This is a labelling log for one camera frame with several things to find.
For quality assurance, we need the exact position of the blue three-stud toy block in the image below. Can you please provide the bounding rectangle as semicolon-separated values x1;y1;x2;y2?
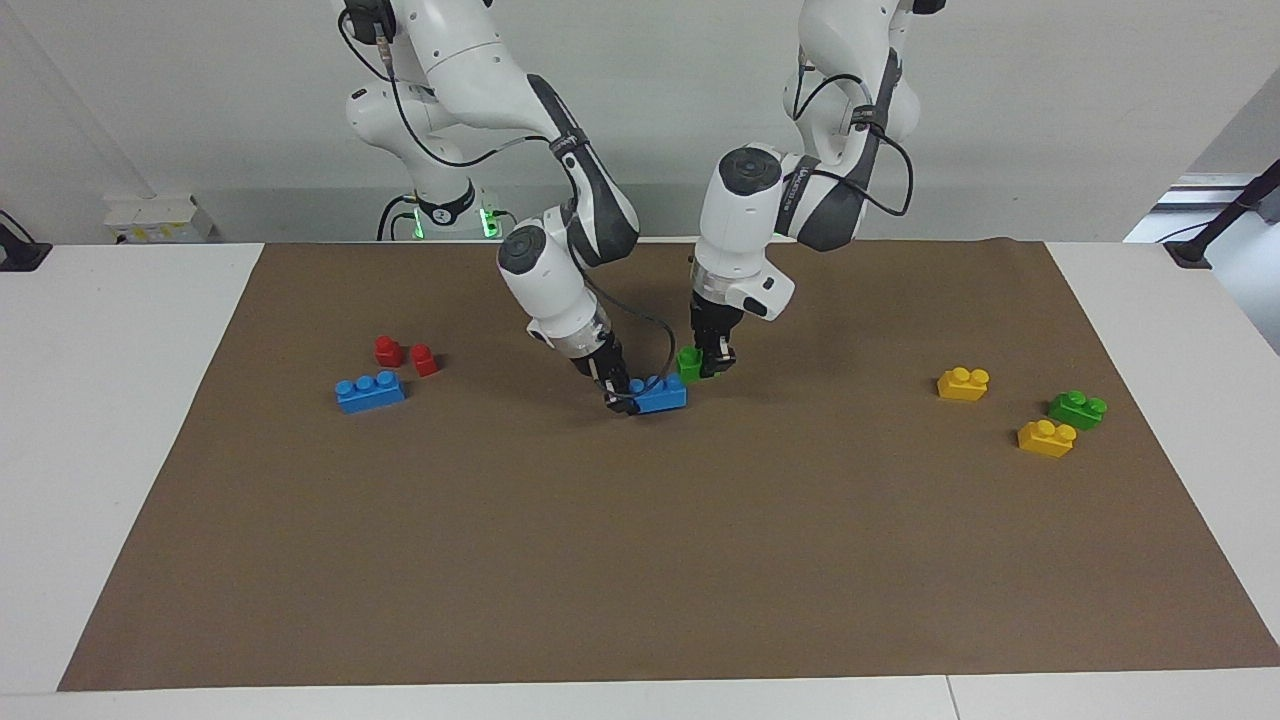
628;374;689;415
335;371;408;414

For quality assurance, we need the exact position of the black stand with pole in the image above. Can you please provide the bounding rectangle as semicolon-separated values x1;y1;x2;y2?
1163;160;1280;269

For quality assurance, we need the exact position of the brown paper mat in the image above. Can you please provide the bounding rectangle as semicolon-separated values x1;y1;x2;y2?
57;238;1280;693

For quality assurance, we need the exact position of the black table clamp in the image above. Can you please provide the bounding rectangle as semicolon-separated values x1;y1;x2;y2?
0;210;53;273

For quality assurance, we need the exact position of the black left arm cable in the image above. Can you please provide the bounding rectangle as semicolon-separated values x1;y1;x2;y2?
782;44;915;218

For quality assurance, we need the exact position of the black right base cable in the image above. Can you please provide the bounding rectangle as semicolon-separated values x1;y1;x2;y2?
376;194;423;242

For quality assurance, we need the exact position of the yellow two-stud toy block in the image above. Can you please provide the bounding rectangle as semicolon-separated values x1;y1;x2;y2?
1017;419;1078;459
937;367;991;402

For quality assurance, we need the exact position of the white box with yellow label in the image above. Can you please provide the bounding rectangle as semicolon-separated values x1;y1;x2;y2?
103;193;216;245

